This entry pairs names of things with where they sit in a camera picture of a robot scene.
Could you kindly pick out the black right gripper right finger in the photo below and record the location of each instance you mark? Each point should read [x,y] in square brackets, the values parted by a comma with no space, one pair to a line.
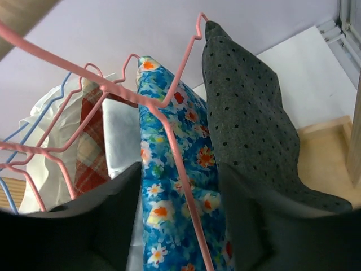
[269,231]

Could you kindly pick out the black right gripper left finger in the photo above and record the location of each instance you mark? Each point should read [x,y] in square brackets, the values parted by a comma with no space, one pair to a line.
[92,232]

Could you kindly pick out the blue floral skirt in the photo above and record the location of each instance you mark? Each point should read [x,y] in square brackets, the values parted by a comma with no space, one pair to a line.
[169,237]

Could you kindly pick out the pink wire hanger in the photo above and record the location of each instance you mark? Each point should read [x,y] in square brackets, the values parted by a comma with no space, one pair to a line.
[89,71]
[109,87]
[76,138]

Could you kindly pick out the grey polka dot skirt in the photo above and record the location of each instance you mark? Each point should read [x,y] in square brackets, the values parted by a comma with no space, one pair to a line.
[248,125]

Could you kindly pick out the red plaid skirt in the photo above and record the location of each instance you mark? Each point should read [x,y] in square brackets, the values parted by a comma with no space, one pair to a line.
[91,166]

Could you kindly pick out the white ruffled skirt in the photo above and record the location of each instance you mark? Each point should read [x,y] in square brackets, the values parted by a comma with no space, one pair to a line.
[45,173]

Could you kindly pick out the wooden clothes rack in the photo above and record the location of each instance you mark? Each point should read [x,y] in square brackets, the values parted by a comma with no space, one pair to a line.
[317,95]

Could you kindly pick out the aluminium frame post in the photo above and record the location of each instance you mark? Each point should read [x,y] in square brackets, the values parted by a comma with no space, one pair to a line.
[342,35]

